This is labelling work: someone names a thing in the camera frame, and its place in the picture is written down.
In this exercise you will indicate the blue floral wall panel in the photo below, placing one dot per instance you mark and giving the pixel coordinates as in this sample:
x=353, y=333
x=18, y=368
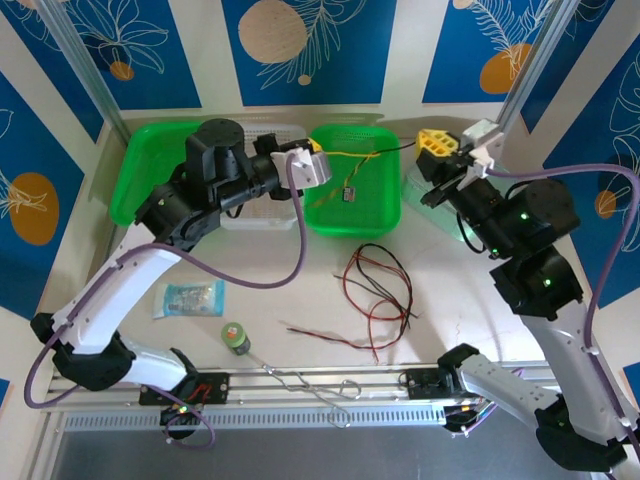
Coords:
x=150, y=50
x=585, y=50
x=350, y=60
x=460, y=50
x=590, y=210
x=55, y=60
x=30, y=150

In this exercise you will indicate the small green jar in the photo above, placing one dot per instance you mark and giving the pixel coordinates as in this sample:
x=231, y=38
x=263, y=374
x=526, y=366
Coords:
x=235, y=340

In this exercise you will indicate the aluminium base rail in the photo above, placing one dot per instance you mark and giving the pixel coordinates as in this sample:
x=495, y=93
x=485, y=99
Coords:
x=375, y=395

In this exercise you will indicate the blue snack packet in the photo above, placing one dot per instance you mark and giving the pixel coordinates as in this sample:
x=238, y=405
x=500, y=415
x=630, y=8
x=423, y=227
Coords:
x=190, y=299

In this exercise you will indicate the green plastic basket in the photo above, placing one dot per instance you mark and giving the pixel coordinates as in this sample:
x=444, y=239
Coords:
x=370, y=210
x=135, y=165

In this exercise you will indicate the small printed label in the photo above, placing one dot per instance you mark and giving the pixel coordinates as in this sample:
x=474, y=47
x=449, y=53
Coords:
x=350, y=194

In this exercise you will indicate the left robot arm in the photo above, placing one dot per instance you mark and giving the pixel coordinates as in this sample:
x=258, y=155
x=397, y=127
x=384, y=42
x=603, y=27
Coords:
x=125, y=275

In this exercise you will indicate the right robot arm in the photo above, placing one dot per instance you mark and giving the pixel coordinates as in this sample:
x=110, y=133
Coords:
x=565, y=350

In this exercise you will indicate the pale green square box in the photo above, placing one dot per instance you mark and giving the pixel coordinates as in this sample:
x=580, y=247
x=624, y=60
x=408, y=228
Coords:
x=440, y=215

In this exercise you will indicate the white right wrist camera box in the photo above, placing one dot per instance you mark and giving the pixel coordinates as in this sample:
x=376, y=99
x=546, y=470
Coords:
x=482, y=140

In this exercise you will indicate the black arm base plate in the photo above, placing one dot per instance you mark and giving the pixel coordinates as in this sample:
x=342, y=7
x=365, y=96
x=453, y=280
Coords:
x=420, y=385
x=217, y=390

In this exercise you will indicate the white plastic basket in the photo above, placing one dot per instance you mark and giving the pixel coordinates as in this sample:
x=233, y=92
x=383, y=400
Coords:
x=265, y=217

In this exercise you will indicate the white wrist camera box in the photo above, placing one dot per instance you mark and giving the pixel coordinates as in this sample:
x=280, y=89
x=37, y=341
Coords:
x=310, y=170
x=482, y=140

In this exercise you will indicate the small black controller module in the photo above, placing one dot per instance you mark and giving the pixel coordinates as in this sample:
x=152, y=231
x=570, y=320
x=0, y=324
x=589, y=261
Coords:
x=177, y=417
x=460, y=420

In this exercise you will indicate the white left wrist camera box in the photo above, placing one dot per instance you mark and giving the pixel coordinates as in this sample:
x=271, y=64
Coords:
x=310, y=170

